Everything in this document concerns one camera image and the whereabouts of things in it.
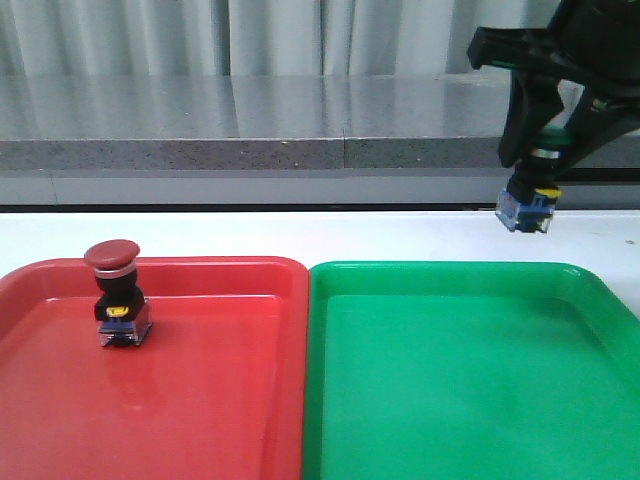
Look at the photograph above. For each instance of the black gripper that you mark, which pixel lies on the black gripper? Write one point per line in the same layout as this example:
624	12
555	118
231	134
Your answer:
594	44

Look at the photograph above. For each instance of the green mushroom push button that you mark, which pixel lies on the green mushroom push button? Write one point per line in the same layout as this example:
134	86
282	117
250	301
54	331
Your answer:
527	203

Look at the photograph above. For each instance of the red mushroom push button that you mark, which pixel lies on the red mushroom push button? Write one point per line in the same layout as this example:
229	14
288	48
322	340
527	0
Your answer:
123	311

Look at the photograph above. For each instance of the green plastic tray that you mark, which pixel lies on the green plastic tray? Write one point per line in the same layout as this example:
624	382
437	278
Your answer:
469	370

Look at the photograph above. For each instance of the grey stone counter ledge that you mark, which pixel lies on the grey stone counter ledge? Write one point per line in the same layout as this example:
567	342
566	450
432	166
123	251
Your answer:
256	143

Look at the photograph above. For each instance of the red plastic tray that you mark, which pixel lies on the red plastic tray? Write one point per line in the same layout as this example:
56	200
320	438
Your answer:
214	392

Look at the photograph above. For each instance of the white pleated curtain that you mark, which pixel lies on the white pleated curtain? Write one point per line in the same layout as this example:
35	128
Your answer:
247	38

